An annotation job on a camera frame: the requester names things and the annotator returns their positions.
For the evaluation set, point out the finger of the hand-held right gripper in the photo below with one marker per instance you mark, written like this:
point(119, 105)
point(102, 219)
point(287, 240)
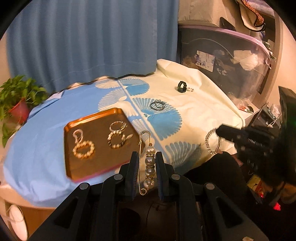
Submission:
point(227, 133)

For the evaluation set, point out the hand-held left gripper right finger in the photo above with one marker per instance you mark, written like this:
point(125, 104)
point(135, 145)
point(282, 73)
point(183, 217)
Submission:
point(160, 176)

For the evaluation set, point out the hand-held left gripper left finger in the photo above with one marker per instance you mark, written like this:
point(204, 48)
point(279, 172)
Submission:
point(131, 176)

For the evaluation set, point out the gold pearl brooch pin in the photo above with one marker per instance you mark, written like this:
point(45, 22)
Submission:
point(149, 160)

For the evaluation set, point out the orange square tray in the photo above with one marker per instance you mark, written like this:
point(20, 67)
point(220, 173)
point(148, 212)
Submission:
point(97, 153)

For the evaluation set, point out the twisted silver bangle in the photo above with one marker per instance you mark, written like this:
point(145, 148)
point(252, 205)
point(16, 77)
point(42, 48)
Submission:
point(115, 128)

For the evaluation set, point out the person's black trouser leg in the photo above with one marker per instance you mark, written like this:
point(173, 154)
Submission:
point(215, 176)

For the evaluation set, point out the translucent storage box purple lid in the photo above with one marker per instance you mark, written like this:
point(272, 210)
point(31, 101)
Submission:
point(222, 69)

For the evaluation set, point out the dark hoop bangles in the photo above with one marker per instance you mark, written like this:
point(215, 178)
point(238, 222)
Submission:
point(154, 107)

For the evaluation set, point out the blue and cream patterned tablecloth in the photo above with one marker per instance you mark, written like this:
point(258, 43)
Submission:
point(46, 150)

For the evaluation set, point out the black tag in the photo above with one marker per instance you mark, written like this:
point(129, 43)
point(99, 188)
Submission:
point(227, 23)

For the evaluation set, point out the patterned fabric bag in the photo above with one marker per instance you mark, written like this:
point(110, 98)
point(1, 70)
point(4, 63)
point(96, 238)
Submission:
point(257, 22)

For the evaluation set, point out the white slipper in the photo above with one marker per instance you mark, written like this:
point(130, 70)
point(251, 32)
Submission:
point(17, 222)

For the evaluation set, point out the white bag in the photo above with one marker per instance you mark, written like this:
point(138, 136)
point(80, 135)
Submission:
point(203, 11)

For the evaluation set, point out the potted green plant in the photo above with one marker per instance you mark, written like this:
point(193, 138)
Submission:
point(17, 97)

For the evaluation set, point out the blue curtain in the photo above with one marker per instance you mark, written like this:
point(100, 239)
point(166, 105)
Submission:
point(87, 39)

